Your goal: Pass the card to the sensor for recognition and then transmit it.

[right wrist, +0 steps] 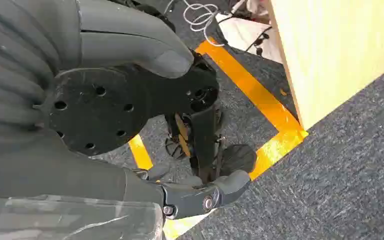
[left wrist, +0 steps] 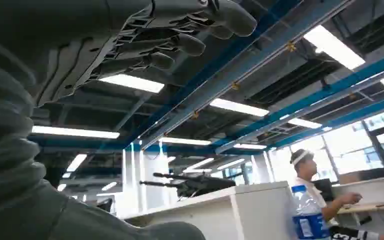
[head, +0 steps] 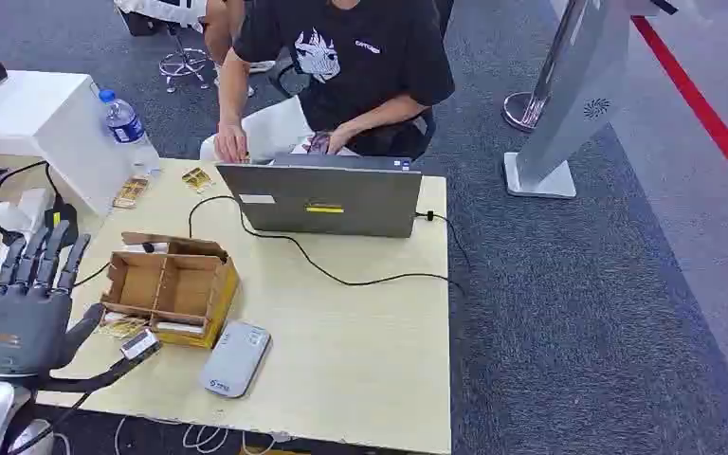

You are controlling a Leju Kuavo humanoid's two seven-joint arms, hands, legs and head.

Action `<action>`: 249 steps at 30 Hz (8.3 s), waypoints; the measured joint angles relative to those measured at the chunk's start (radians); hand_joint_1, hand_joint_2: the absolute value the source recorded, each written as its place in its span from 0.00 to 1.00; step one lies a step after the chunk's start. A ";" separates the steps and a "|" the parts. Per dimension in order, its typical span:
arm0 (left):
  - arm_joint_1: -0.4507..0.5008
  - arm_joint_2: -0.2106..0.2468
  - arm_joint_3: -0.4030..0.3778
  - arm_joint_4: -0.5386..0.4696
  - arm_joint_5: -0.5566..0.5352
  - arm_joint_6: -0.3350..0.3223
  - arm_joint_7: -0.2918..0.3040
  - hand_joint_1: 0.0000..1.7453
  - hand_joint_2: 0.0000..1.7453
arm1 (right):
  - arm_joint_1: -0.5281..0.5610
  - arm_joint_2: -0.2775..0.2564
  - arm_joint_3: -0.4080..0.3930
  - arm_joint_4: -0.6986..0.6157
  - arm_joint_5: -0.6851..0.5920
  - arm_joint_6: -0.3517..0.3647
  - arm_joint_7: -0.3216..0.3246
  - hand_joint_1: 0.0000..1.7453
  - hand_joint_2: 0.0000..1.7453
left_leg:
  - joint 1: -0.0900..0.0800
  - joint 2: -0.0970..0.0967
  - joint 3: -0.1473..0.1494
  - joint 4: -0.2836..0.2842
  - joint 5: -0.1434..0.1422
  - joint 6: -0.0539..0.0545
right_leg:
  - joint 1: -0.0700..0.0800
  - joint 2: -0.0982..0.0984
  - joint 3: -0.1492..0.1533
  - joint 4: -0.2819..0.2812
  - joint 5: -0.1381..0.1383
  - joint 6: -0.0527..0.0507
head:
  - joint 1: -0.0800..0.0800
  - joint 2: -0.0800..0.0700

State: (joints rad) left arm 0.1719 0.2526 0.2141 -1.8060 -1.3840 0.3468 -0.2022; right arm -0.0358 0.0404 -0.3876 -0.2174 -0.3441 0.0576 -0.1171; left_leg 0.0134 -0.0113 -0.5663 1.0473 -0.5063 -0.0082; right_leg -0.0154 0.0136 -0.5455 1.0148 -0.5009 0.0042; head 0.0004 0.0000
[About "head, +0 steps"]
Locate white cabinet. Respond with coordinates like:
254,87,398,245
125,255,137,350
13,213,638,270
0,69,134,217

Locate silver kiosk stand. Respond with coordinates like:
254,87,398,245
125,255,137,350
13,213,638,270
502,0,655,200

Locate white cable loops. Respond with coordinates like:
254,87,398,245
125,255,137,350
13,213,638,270
112,415,279,455

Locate flat grey device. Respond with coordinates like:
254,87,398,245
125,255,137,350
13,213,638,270
198,320,273,400

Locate black power adapter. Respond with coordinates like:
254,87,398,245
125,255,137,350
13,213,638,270
44,200,81,247

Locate red floor tape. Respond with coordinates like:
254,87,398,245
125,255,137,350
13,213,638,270
629,14,728,209

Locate person's left hand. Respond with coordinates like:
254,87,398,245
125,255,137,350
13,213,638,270
324,122,357,156

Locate white chair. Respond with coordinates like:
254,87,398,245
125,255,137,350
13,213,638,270
198,96,317,163

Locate chrome stool base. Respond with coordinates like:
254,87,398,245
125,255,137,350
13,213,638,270
158,25,216,95

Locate grey laptop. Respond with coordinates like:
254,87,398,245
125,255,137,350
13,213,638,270
215,153,424,240

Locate white stool seat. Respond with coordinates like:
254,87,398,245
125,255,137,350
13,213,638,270
114,0,209,32

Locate black adapter cable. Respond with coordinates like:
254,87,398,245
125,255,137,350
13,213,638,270
0,159,64,209

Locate white power strip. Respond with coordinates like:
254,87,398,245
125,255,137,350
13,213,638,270
0,187,52,252

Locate black laptop cable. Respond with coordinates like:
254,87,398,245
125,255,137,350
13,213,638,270
187,194,467,291

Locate person's right hand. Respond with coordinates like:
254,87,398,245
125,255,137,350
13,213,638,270
213,118,251,165

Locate loose gold cards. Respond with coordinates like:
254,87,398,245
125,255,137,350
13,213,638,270
96,312,152,341

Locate wooden card box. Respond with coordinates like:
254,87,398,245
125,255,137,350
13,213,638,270
100,231,242,351

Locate gold card pack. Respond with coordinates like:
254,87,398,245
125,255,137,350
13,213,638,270
112,175,151,210
181,167,215,193

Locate chrome stanchion post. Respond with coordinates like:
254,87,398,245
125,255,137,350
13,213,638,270
500,0,582,134

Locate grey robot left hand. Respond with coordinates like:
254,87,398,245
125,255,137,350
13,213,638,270
0,219,106,378

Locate clear water bottle blue cap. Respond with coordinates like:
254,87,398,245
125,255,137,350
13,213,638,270
98,88,162,177

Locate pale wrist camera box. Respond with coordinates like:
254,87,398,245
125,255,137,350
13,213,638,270
118,329,162,362

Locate person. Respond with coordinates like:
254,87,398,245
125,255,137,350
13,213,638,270
214,0,457,165
203,0,278,99

